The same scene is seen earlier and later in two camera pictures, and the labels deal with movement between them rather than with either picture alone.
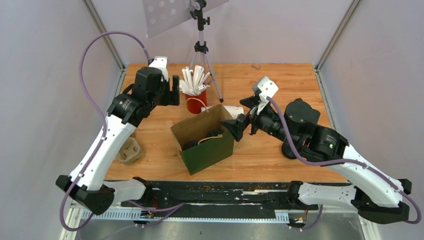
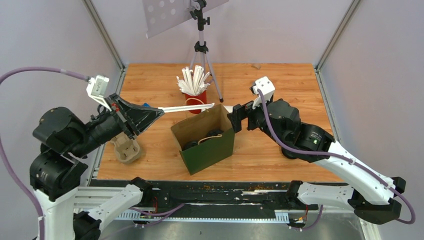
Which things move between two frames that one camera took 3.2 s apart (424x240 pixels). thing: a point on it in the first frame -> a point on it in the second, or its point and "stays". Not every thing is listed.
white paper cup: [214, 133] stays
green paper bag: [204, 140] stays
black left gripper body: [164, 96] -> [116, 108]
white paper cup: [189, 144] stays
